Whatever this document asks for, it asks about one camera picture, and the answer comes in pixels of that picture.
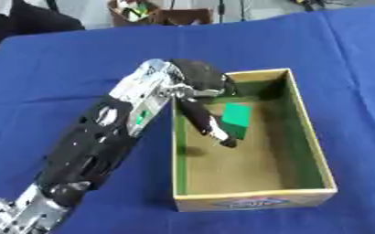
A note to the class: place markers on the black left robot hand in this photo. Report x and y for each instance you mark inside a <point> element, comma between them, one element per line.
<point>201,79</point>

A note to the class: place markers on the brown cardboard box with items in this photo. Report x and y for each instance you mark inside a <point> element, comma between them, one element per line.
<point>153,13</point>

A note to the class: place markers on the green rectangular block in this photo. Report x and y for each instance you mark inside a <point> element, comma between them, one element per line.
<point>236,117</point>

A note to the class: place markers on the tan cardboard box green inside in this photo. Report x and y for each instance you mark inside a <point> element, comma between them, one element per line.
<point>239,164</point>

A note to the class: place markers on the black tripod leg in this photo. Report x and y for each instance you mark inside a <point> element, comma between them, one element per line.
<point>242,9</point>
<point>220,10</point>

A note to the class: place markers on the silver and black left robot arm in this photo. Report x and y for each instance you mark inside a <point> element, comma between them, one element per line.
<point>94,143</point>

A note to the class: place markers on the person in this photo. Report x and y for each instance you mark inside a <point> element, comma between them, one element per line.
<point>20,24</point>

